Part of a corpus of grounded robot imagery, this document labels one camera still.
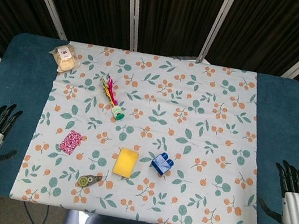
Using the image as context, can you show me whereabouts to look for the feather shuttlecock toy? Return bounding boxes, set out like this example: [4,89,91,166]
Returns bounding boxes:
[93,74,133,123]

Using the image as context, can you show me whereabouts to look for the blue building block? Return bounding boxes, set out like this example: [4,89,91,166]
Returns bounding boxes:
[149,150,177,178]

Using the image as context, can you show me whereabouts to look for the packaged bread in clear bag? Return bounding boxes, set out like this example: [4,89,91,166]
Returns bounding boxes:
[46,40,84,75]

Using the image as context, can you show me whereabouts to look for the pink patterned packet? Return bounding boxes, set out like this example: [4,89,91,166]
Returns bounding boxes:
[57,128,85,157]

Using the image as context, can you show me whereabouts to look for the floral tablecloth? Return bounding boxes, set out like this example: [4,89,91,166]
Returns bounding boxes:
[8,34,285,224]

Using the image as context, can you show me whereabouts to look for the yellow sponge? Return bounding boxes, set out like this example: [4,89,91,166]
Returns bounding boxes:
[111,146,140,180]

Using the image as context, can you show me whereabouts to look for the teal table cover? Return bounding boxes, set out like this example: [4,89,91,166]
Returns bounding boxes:
[0,28,299,224]

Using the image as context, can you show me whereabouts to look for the correction tape dispenser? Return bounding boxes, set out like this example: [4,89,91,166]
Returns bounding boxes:
[76,172,104,191]

